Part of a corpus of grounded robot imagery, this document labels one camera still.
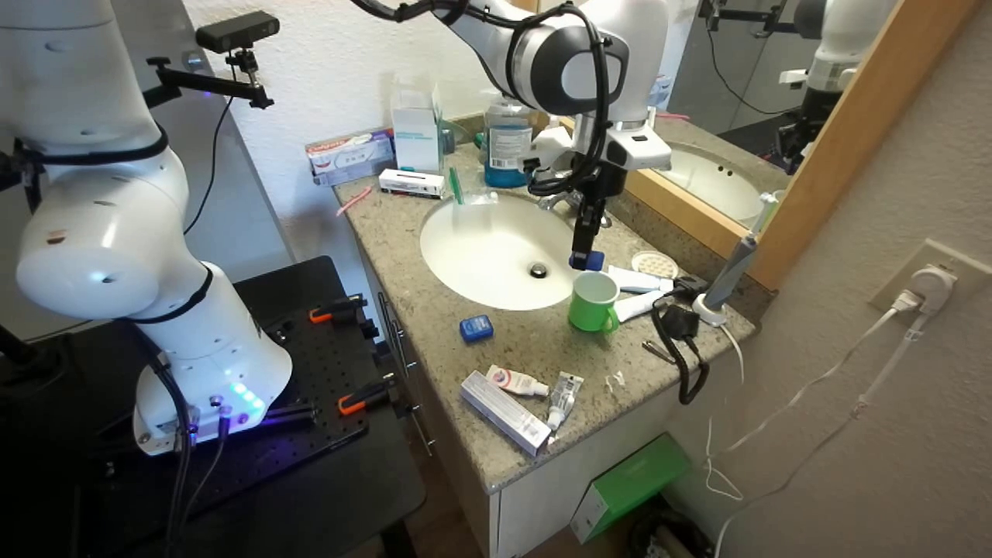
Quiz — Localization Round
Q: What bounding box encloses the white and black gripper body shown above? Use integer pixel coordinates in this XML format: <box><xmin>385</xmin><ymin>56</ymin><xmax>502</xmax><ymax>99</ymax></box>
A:
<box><xmin>569</xmin><ymin>121</ymin><xmax>675</xmax><ymax>204</ymax></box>

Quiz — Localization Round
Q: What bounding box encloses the green mug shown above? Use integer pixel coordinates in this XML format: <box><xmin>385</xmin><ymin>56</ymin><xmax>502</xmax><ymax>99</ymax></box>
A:
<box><xmin>565</xmin><ymin>268</ymin><xmax>624</xmax><ymax>336</ymax></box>

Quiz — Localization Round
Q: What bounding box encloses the round beige soap dish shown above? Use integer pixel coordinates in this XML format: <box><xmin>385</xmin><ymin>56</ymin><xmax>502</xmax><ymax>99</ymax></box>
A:
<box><xmin>630</xmin><ymin>251</ymin><xmax>681</xmax><ymax>284</ymax></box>

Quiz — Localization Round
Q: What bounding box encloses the white oval sink basin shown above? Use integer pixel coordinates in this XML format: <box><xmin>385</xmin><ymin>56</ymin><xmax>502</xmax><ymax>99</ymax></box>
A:
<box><xmin>420</xmin><ymin>191</ymin><xmax>593</xmax><ymax>317</ymax></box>

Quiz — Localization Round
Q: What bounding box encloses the clear plastic cup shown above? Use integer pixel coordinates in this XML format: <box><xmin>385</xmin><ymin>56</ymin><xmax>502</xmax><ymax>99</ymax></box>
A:
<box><xmin>452</xmin><ymin>187</ymin><xmax>502</xmax><ymax>231</ymax></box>

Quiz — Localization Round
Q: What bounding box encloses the blue mouthwash bottle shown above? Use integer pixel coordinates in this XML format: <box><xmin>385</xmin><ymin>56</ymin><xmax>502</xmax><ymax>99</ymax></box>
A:
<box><xmin>483</xmin><ymin>89</ymin><xmax>535</xmax><ymax>191</ymax></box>

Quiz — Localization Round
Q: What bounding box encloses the grey electric toothbrush on charger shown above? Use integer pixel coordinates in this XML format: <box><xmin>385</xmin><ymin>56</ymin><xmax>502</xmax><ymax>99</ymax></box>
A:
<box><xmin>690</xmin><ymin>231</ymin><xmax>762</xmax><ymax>324</ymax></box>

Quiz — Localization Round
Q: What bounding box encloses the small white red tube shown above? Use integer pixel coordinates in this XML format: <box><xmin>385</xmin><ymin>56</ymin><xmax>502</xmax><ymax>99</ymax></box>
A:
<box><xmin>483</xmin><ymin>362</ymin><xmax>553</xmax><ymax>403</ymax></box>

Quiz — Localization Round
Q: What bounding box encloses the crumpled silver toothpaste tube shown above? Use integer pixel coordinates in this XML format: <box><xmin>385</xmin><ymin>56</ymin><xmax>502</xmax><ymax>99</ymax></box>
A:
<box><xmin>538</xmin><ymin>368</ymin><xmax>588</xmax><ymax>434</ymax></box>

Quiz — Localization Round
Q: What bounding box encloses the small white flat box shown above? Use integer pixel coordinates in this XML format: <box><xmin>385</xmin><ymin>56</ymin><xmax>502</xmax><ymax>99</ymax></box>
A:
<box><xmin>374</xmin><ymin>166</ymin><xmax>451</xmax><ymax>200</ymax></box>

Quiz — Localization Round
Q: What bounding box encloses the tissue box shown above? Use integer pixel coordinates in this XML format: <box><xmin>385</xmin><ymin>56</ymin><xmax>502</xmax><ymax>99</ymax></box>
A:
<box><xmin>391</xmin><ymin>85</ymin><xmax>447</xmax><ymax>175</ymax></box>

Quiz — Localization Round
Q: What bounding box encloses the thin red stick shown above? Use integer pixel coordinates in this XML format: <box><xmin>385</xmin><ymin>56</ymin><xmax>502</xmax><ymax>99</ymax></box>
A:
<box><xmin>331</xmin><ymin>183</ymin><xmax>382</xmax><ymax>220</ymax></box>

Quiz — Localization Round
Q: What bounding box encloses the white blue toothpaste carton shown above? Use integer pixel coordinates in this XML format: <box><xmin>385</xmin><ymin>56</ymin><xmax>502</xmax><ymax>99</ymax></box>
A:
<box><xmin>307</xmin><ymin>126</ymin><xmax>398</xmax><ymax>187</ymax></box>

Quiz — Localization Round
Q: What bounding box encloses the orange black clamp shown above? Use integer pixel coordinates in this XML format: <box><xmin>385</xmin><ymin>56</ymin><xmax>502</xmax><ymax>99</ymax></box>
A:
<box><xmin>334</xmin><ymin>373</ymin><xmax>399</xmax><ymax>418</ymax></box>
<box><xmin>304</xmin><ymin>291</ymin><xmax>365</xmax><ymax>327</ymax></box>

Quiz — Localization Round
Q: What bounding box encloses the green cardboard box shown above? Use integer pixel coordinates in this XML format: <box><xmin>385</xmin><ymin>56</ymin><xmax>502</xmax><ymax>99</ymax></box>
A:
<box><xmin>567</xmin><ymin>430</ymin><xmax>693</xmax><ymax>547</ymax></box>

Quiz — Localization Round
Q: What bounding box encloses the white vanity cabinet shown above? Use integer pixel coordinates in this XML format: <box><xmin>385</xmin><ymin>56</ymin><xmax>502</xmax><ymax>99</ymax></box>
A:
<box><xmin>354</xmin><ymin>257</ymin><xmax>715</xmax><ymax>558</ymax></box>

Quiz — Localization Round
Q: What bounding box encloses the small white plug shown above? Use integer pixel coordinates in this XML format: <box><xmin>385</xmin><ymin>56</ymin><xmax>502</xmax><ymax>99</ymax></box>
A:
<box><xmin>891</xmin><ymin>288</ymin><xmax>928</xmax><ymax>323</ymax></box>

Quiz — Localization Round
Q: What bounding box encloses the large white plug adapter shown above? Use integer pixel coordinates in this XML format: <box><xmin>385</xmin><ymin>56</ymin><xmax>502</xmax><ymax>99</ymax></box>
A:
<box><xmin>908</xmin><ymin>264</ymin><xmax>965</xmax><ymax>320</ymax></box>

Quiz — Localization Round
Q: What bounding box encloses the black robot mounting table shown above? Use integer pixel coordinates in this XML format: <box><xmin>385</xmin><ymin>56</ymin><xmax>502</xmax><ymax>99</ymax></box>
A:
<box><xmin>0</xmin><ymin>254</ymin><xmax>427</xmax><ymax>558</ymax></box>

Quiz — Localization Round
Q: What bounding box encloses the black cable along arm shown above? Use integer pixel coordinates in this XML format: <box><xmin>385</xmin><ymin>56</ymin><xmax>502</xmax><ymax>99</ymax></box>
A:
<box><xmin>350</xmin><ymin>0</ymin><xmax>614</xmax><ymax>166</ymax></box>

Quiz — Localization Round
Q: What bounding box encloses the wall mirror glass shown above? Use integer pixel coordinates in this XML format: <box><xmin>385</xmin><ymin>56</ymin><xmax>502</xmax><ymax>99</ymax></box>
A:
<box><xmin>618</xmin><ymin>0</ymin><xmax>912</xmax><ymax>235</ymax></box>

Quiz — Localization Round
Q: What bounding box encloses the wooden mirror frame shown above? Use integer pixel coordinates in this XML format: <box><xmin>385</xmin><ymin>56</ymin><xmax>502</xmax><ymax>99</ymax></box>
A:
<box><xmin>509</xmin><ymin>0</ymin><xmax>987</xmax><ymax>291</ymax></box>

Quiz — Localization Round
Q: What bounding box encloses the white power cable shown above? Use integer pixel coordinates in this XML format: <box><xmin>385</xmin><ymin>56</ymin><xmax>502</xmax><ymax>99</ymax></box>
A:
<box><xmin>726</xmin><ymin>306</ymin><xmax>905</xmax><ymax>454</ymax></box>
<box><xmin>710</xmin><ymin>312</ymin><xmax>933</xmax><ymax>558</ymax></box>

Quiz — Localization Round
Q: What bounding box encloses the white wall outlet plate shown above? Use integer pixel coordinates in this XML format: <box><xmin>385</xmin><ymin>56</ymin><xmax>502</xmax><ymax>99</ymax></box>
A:
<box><xmin>872</xmin><ymin>238</ymin><xmax>992</xmax><ymax>331</ymax></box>

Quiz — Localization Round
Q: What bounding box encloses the black camera cable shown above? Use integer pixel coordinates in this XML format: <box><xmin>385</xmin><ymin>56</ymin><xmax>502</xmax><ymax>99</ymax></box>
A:
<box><xmin>185</xmin><ymin>96</ymin><xmax>237</xmax><ymax>230</ymax></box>

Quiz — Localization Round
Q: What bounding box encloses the black exterior camera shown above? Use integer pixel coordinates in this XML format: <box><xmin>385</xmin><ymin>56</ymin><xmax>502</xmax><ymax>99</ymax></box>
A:
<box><xmin>196</xmin><ymin>8</ymin><xmax>281</xmax><ymax>56</ymax></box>

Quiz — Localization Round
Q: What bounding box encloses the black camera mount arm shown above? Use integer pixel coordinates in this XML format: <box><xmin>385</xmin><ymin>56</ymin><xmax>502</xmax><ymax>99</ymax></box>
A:
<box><xmin>142</xmin><ymin>56</ymin><xmax>275</xmax><ymax>111</ymax></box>

